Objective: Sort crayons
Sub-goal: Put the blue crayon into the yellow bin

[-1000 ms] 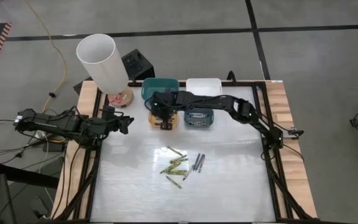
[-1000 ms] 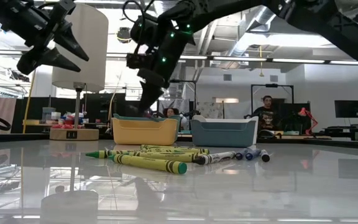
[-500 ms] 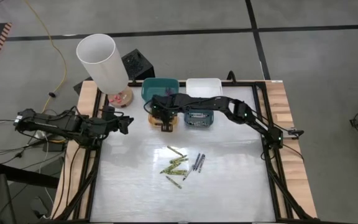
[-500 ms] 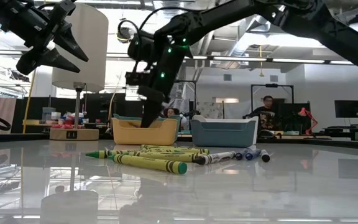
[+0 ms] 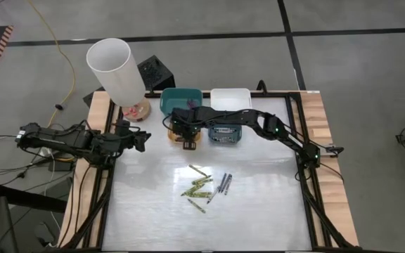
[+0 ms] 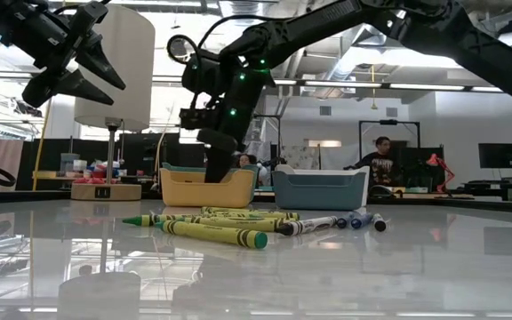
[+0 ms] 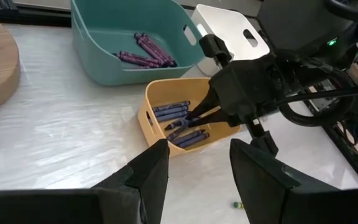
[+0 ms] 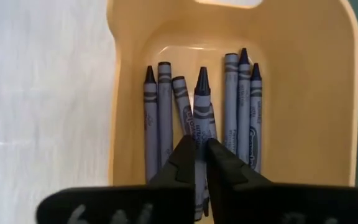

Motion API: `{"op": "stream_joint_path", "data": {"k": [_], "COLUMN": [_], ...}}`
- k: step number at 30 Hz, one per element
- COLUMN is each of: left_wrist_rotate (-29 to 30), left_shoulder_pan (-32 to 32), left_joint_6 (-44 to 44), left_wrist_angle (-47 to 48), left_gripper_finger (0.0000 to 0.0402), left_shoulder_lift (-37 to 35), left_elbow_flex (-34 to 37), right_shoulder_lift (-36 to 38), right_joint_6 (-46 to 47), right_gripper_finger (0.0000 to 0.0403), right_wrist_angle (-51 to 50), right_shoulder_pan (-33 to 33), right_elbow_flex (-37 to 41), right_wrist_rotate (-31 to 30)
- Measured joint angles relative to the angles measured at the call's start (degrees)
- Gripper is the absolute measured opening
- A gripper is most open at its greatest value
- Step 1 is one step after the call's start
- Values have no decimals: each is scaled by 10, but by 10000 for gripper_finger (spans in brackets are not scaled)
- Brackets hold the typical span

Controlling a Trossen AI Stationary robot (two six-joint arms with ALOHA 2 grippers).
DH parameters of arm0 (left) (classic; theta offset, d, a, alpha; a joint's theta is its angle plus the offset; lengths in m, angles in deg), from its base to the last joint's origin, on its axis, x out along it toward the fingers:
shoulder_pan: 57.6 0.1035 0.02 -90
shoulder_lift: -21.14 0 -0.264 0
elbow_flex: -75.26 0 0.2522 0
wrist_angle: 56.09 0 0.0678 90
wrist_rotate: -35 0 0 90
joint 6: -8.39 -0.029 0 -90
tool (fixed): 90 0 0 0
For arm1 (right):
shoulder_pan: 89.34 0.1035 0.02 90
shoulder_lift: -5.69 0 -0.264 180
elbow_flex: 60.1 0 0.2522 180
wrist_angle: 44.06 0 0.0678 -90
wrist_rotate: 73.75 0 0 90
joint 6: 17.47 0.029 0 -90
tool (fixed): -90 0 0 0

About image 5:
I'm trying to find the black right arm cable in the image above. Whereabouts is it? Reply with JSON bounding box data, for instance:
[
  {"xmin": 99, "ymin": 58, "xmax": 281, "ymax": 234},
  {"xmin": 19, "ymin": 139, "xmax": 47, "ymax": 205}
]
[{"xmin": 162, "ymin": 114, "xmax": 175, "ymax": 134}]

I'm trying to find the black aluminium table frame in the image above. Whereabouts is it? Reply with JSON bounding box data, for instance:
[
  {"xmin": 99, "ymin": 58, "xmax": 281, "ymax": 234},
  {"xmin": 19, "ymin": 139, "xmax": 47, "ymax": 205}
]
[{"xmin": 60, "ymin": 89, "xmax": 356, "ymax": 252}]

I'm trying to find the yellow and black power box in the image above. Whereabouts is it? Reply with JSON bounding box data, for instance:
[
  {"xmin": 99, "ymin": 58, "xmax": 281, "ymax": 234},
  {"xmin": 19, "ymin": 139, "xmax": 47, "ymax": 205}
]
[{"xmin": 40, "ymin": 147, "xmax": 80, "ymax": 172}]

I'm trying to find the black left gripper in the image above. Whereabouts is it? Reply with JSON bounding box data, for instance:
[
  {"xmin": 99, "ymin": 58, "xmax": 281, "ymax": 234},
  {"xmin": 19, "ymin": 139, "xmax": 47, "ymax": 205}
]
[{"xmin": 114, "ymin": 119, "xmax": 153, "ymax": 153}]

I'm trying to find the blue-grey plastic bin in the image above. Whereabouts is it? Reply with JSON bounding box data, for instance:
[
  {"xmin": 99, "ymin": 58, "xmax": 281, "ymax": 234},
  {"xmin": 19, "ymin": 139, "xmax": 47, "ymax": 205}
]
[{"xmin": 207, "ymin": 123, "xmax": 243, "ymax": 145}]

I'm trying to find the white plastic bin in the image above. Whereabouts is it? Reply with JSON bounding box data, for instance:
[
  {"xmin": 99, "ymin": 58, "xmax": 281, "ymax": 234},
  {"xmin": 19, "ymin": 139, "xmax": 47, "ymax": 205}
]
[{"xmin": 210, "ymin": 87, "xmax": 253, "ymax": 112}]

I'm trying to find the black mesh box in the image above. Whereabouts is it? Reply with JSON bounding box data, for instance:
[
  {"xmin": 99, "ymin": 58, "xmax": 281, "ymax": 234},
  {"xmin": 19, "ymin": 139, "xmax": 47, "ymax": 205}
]
[{"xmin": 137, "ymin": 55, "xmax": 176, "ymax": 91}]

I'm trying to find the yellow cable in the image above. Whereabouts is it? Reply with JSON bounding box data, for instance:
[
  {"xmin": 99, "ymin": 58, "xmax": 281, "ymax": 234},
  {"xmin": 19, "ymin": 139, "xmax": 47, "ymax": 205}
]
[{"xmin": 27, "ymin": 0, "xmax": 77, "ymax": 127}]

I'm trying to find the black floor cable bundle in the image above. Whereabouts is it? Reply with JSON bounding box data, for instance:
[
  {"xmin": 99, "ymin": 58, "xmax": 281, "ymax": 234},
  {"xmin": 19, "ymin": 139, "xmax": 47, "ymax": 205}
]
[{"xmin": 0, "ymin": 133, "xmax": 84, "ymax": 253}]

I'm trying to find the white shade wooden base lamp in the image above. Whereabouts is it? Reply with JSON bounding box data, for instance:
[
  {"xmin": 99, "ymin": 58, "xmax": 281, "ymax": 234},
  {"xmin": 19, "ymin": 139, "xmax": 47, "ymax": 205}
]
[{"xmin": 85, "ymin": 37, "xmax": 153, "ymax": 123}]

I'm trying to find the yellow-orange plastic bin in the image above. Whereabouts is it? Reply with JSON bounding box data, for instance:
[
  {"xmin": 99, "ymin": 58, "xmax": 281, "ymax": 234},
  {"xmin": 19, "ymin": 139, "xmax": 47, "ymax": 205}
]
[{"xmin": 167, "ymin": 124, "xmax": 203, "ymax": 146}]

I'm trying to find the teal plastic bin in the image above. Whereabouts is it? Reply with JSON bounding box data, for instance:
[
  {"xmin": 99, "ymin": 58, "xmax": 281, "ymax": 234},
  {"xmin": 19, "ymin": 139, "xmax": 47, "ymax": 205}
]
[{"xmin": 159, "ymin": 86, "xmax": 204, "ymax": 117}]

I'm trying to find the white crayon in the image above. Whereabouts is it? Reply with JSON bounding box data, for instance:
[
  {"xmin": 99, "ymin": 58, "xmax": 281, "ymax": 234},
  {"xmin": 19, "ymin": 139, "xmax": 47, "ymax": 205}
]
[{"xmin": 206, "ymin": 188, "xmax": 221, "ymax": 205}]

